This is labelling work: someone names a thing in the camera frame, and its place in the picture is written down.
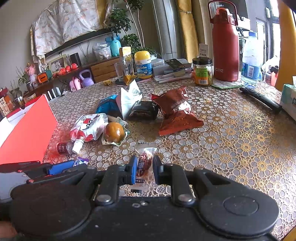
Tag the yellow lid vitamin bottle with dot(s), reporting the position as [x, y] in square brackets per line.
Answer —
[143, 64]

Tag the yellow candy wrapper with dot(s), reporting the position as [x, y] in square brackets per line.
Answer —
[108, 82]

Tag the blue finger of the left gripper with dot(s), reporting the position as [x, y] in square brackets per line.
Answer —
[56, 169]

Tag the braised egg packet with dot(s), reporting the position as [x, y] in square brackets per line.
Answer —
[115, 132]

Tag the clear plastic water bottle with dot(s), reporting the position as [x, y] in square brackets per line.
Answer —
[252, 61]

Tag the tissue box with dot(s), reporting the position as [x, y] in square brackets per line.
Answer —
[288, 98]

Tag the white red jelly pouch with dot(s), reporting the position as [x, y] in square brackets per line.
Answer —
[87, 128]

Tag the red snack bag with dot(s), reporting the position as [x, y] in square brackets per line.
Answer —
[177, 112]

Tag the wooden drawer cabinet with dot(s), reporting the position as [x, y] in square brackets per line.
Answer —
[104, 70]

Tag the floral cloth cover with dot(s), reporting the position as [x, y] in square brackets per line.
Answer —
[66, 20]

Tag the framed photo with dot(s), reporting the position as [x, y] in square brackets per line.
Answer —
[57, 64]

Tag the teal bottle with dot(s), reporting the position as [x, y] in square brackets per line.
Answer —
[115, 44]

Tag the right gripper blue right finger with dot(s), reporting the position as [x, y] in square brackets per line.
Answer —
[174, 176]

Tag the yellow clear snack bag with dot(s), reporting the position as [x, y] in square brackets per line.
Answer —
[126, 61]

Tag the black speaker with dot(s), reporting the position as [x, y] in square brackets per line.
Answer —
[74, 58]

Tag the clear drinking glass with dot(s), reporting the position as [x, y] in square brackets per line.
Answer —
[120, 71]

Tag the black snack packet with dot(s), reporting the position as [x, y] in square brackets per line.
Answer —
[144, 111]

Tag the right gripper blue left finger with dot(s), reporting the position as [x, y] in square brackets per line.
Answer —
[114, 177]

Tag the red thermos bottle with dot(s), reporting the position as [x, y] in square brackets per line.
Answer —
[223, 17]

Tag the small dark red bottle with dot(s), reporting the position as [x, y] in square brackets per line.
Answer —
[65, 148]

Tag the blue snack bag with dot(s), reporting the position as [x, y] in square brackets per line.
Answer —
[109, 106]

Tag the green potted tree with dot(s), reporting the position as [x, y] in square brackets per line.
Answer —
[126, 21]

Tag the green coaster mat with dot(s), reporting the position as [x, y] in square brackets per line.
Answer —
[219, 84]

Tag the clear bag of items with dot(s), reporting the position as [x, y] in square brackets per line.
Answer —
[102, 51]

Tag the glass jar with black lid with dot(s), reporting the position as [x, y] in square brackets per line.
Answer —
[203, 71]

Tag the small sausage snack packet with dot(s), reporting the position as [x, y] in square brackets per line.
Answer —
[145, 153]

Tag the purple kettlebell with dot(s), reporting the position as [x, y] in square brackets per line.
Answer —
[86, 77]

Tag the stack of books and boxes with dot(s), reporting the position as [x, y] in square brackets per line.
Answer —
[171, 70]

